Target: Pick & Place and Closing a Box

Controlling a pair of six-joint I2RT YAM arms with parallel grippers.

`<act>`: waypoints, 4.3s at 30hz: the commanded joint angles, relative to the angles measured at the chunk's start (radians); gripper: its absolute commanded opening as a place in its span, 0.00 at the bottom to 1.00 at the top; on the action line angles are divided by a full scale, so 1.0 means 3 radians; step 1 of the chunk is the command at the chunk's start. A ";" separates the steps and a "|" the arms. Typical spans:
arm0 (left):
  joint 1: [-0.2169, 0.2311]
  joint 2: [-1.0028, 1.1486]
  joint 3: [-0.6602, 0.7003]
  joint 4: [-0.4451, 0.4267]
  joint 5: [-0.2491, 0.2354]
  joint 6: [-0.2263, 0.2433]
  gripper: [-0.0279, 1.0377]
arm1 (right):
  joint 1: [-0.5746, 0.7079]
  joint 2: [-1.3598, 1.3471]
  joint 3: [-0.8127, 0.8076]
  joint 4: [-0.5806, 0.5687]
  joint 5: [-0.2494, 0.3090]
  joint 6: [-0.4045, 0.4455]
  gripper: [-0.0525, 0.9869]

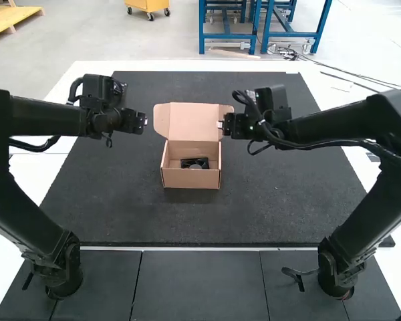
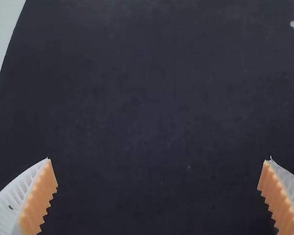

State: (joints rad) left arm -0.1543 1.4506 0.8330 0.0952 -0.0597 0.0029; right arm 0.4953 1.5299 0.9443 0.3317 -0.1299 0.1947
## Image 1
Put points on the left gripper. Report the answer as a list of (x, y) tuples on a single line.
[(130, 121)]

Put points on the blue frame workbench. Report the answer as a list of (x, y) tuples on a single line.
[(287, 35), (227, 35)]

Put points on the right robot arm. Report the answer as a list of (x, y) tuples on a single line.
[(354, 120)]

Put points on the black square fan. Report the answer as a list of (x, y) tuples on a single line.
[(187, 163)]

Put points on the wooden plank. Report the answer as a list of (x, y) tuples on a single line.
[(234, 53)]

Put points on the yellow wheeled cart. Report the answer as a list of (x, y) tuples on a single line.
[(147, 5)]

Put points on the cardboard box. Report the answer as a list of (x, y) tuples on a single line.
[(190, 177)]

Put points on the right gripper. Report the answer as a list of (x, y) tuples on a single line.
[(239, 126)]

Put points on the wooden pallet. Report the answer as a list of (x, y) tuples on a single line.
[(6, 16)]

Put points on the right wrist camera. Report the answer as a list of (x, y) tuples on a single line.
[(274, 97)]

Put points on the black mat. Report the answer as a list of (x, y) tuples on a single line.
[(120, 200)]

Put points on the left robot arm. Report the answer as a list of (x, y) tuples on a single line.
[(36, 117)]

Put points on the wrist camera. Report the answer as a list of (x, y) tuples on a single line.
[(97, 85), (274, 97)]

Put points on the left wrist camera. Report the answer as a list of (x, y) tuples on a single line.
[(97, 85)]

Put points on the dark base panel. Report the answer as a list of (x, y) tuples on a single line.
[(200, 284), (103, 284), (287, 304)]

